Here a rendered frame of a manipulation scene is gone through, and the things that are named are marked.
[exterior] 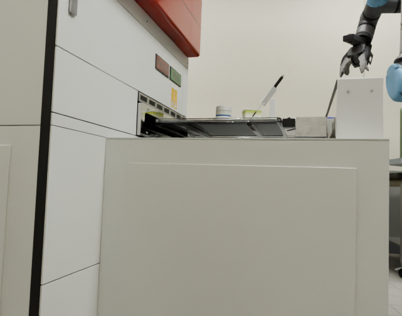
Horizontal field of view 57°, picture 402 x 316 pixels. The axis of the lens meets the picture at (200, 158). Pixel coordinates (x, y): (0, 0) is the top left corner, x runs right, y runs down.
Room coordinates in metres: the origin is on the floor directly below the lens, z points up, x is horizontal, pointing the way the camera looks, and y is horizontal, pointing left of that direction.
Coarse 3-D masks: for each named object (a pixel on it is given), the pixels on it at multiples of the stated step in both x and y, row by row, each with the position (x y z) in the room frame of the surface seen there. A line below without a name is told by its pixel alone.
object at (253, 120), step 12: (156, 120) 1.08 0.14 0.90; (168, 120) 1.07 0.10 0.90; (180, 120) 1.06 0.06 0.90; (192, 120) 1.05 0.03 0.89; (204, 120) 1.04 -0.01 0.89; (216, 120) 1.03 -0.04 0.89; (228, 120) 1.02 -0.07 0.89; (240, 120) 1.01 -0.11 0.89; (252, 120) 1.00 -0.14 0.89; (264, 120) 0.99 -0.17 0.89; (276, 120) 0.99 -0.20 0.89
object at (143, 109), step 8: (144, 104) 1.06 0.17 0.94; (144, 112) 1.06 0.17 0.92; (152, 112) 1.12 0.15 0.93; (160, 112) 1.18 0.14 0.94; (144, 120) 1.07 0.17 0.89; (136, 128) 1.05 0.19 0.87; (144, 128) 1.07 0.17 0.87; (144, 136) 1.07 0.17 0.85; (152, 136) 1.13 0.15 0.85; (160, 136) 1.19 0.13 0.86; (168, 136) 1.26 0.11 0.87
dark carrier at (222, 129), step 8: (176, 128) 1.22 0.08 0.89; (200, 128) 1.19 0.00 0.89; (208, 128) 1.19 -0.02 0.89; (216, 128) 1.18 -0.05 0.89; (224, 128) 1.17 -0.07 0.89; (232, 128) 1.17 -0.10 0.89; (240, 128) 1.16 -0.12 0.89; (248, 128) 1.15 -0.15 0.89; (264, 128) 1.14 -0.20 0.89; (272, 128) 1.14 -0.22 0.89; (256, 136) 1.36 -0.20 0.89; (272, 136) 1.34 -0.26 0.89; (280, 136) 1.33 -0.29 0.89
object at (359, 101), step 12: (348, 84) 0.79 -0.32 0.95; (360, 84) 0.79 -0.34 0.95; (372, 84) 0.78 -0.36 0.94; (348, 96) 0.79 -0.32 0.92; (360, 96) 0.79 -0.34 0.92; (372, 96) 0.78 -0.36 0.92; (348, 108) 0.79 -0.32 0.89; (360, 108) 0.79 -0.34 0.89; (372, 108) 0.78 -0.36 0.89; (348, 120) 0.79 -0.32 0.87; (360, 120) 0.79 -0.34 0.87; (372, 120) 0.78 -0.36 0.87; (336, 132) 0.80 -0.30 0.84; (348, 132) 0.79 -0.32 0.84; (360, 132) 0.79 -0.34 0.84; (372, 132) 0.78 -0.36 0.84
